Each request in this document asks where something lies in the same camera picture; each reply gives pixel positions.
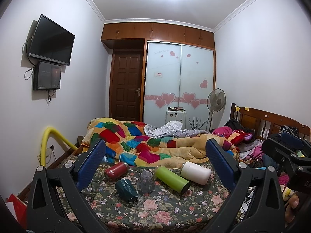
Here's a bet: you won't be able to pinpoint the white thermos bottle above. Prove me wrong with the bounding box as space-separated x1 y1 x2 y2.
180 162 212 185

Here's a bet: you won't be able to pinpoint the dark wooden door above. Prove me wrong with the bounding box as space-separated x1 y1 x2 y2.
109 50 143 121

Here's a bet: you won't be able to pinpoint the colourful patchwork quilt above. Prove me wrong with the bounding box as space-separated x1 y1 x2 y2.
82 117 239 168

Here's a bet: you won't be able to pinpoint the yellow padded bed rail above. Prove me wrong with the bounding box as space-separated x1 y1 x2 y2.
39 126 79 167

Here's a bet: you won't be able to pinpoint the frosted sliding wardrobe with hearts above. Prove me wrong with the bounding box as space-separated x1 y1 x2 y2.
143 42 215 130

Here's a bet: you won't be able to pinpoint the small white cabinet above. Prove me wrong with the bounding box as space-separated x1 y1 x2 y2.
166 107 187 129

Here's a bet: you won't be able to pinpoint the wooden headboard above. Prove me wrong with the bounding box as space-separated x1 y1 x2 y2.
230 103 310 141

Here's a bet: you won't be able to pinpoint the small wall-mounted black monitor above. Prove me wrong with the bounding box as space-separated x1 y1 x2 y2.
33 61 62 91

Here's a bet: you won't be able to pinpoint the clear glass cup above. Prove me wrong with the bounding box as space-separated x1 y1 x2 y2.
138 170 155 194

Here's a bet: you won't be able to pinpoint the grey white crumpled sheet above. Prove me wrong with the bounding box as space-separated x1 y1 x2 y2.
143 120 208 138

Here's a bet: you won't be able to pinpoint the dark green cup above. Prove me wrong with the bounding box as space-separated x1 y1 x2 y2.
115 178 138 203

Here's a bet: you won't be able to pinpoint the standing electric fan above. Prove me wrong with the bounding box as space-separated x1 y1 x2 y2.
206 88 226 132

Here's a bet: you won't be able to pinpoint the wooden overhead cabinets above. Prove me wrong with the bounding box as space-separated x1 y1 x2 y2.
101 22 215 49

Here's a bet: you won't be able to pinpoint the floral tablecloth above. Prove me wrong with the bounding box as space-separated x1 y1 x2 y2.
54 158 244 233

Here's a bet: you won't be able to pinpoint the green thermos bottle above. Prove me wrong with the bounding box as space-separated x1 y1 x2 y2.
155 166 191 195

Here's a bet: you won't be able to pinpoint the red thermos bottle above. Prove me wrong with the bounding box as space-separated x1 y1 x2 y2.
104 162 129 182

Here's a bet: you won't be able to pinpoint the wall-mounted black television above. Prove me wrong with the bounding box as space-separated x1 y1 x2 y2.
27 14 75 66

